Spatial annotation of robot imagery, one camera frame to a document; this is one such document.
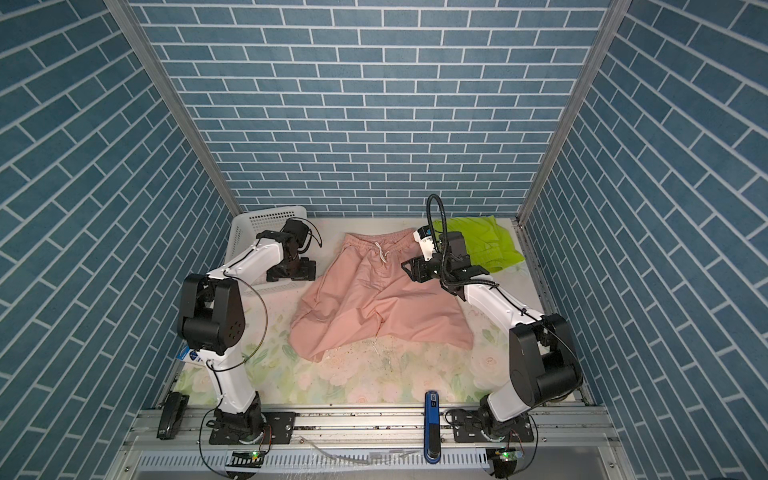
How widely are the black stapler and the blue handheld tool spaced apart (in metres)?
0.63

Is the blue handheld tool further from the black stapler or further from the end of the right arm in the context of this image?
the black stapler

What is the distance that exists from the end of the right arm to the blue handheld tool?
12.2 inches

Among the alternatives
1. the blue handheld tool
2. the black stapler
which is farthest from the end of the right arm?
the black stapler

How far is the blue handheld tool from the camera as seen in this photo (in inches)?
27.3

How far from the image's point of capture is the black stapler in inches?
28.4

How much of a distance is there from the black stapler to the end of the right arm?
701mm

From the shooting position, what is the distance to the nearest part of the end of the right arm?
0.65 metres
